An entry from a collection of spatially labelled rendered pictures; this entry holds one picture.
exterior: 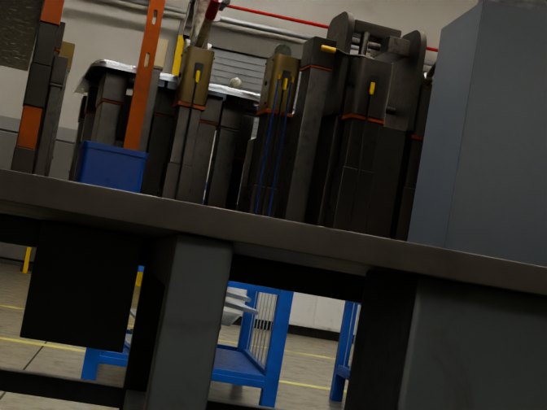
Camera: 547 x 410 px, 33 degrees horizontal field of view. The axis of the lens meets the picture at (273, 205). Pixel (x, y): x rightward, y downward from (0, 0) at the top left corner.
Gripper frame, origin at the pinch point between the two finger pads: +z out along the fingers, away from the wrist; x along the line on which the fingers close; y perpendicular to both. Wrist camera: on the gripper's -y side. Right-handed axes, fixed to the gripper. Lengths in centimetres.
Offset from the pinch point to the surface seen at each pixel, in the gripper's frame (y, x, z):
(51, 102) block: -26.1, -4.6, 22.1
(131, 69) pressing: -12.0, -10.6, 12.3
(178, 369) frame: -5, -82, 63
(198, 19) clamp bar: -1.2, -16.0, -0.2
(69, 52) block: -24.2, 8.9, 8.3
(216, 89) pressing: 6.5, -10.6, 12.0
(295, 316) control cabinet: 291, 749, 88
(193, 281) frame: -6, -82, 51
